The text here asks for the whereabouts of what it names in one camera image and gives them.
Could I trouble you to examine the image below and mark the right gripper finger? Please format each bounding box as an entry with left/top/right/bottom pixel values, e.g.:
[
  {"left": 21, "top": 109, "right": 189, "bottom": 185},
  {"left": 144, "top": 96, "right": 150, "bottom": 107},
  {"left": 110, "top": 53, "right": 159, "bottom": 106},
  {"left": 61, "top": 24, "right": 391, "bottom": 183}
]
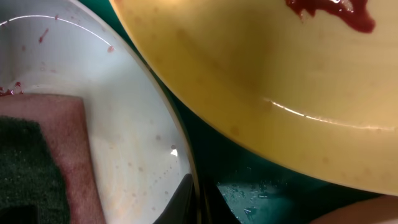
[{"left": 154, "top": 174, "right": 196, "bottom": 224}]

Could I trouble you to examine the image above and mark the light blue plate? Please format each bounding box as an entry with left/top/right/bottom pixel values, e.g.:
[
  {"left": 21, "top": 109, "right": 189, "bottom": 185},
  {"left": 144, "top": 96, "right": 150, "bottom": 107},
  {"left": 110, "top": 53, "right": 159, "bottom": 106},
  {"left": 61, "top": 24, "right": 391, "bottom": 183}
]
[{"left": 1, "top": 1, "right": 194, "bottom": 223}]

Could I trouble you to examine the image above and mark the green and pink sponge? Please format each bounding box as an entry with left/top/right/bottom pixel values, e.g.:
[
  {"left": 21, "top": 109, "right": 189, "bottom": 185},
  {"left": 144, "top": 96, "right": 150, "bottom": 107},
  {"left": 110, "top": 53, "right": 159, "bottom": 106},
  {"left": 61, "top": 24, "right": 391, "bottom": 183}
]
[{"left": 1, "top": 95, "right": 105, "bottom": 223}]

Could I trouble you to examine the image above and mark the teal plastic tray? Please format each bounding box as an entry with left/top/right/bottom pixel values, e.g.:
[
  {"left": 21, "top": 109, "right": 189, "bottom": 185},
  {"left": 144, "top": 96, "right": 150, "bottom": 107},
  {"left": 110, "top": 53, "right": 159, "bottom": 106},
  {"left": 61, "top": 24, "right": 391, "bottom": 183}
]
[{"left": 77, "top": 0, "right": 382, "bottom": 224}]

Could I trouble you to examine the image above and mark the yellow-green plate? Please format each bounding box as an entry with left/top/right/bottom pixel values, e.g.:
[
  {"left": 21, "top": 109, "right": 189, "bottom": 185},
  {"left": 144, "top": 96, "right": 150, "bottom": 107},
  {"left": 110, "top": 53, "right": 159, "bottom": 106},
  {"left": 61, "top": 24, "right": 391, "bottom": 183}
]
[{"left": 111, "top": 0, "right": 397, "bottom": 195}]

